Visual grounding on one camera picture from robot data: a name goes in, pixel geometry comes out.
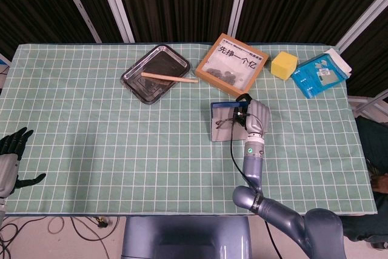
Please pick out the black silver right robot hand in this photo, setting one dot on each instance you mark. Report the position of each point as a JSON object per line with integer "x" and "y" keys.
{"x": 257, "y": 116}

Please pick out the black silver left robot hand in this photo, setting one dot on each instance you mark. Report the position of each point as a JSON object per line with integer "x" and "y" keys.
{"x": 7, "y": 171}

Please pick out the thin-framed eyeglasses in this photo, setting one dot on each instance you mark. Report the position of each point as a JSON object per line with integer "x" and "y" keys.
{"x": 219, "y": 124}

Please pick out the blue rectangular box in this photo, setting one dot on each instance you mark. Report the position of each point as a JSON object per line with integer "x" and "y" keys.
{"x": 221, "y": 134}

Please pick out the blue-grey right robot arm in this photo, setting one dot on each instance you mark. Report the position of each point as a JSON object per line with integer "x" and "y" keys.
{"x": 253, "y": 165}

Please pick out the yellow cube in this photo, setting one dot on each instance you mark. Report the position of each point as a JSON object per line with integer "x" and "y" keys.
{"x": 283, "y": 65}

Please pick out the blue tissue pack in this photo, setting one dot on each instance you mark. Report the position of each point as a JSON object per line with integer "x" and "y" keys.
{"x": 315, "y": 77}

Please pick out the green checked tablecloth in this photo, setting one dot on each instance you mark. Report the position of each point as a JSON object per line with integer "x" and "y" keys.
{"x": 91, "y": 150}

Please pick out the wooden stick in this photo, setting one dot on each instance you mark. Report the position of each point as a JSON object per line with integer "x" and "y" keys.
{"x": 169, "y": 77}

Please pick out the stainless steel tray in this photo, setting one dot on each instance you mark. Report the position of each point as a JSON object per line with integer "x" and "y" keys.
{"x": 163, "y": 62}

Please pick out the white blue box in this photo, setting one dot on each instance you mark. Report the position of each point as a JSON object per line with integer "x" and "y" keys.
{"x": 4, "y": 60}

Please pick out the silver aluminium profile rack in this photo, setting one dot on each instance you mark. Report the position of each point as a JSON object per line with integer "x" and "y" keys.
{"x": 369, "y": 104}

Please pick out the person in dark clothes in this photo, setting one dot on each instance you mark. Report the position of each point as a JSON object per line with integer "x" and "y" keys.
{"x": 373, "y": 150}

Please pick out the blue-grey robot torso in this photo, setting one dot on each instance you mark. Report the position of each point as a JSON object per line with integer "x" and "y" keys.
{"x": 182, "y": 234}

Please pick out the wooden picture frame with text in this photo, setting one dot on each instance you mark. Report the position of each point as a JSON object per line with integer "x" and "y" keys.
{"x": 233, "y": 65}

